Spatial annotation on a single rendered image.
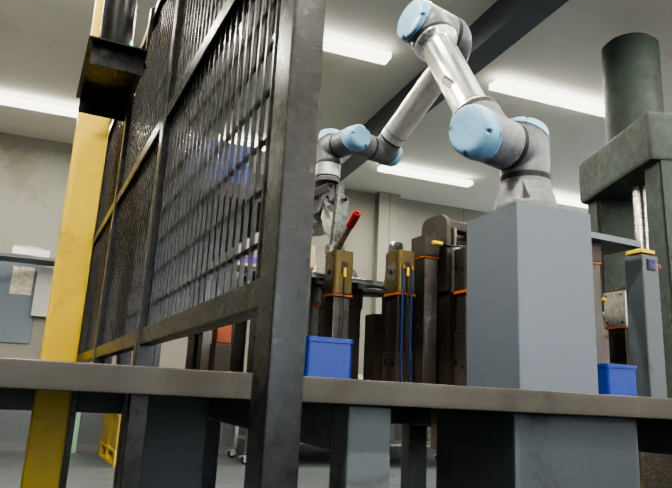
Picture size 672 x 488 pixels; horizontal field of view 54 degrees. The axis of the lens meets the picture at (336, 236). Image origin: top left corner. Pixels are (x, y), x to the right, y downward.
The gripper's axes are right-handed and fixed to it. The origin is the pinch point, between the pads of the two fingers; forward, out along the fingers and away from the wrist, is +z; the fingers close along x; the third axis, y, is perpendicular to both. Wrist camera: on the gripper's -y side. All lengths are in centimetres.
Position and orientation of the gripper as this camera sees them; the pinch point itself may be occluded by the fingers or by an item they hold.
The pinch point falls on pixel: (316, 241)
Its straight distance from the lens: 192.9
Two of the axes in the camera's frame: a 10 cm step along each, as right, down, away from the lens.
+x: -4.3, 2.0, 8.8
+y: 9.0, 1.6, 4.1
